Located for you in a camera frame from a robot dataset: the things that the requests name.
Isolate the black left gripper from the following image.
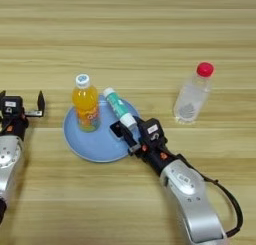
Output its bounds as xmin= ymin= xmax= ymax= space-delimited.
xmin=0 ymin=90 xmax=46 ymax=140

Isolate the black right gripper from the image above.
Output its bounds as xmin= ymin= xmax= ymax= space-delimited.
xmin=120 ymin=116 xmax=178 ymax=176

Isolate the green white glue stick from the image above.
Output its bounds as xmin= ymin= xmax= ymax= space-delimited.
xmin=102 ymin=87 xmax=138 ymax=132

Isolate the orange juice bottle white cap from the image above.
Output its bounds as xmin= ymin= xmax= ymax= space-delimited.
xmin=71 ymin=73 xmax=102 ymax=133

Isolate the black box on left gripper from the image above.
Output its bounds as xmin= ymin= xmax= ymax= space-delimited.
xmin=0 ymin=96 xmax=25 ymax=118

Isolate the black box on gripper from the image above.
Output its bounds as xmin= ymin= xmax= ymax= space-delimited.
xmin=0 ymin=96 xmax=25 ymax=118
xmin=138 ymin=118 xmax=166 ymax=142

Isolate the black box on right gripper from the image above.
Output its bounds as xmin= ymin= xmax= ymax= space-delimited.
xmin=138 ymin=118 xmax=166 ymax=142

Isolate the blue round plate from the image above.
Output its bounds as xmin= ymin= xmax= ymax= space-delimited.
xmin=62 ymin=94 xmax=143 ymax=164

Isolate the clear plastic bottle red cap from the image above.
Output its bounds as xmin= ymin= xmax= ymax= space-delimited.
xmin=172 ymin=61 xmax=215 ymax=125

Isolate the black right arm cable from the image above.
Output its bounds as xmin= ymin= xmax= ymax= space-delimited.
xmin=176 ymin=153 xmax=244 ymax=238

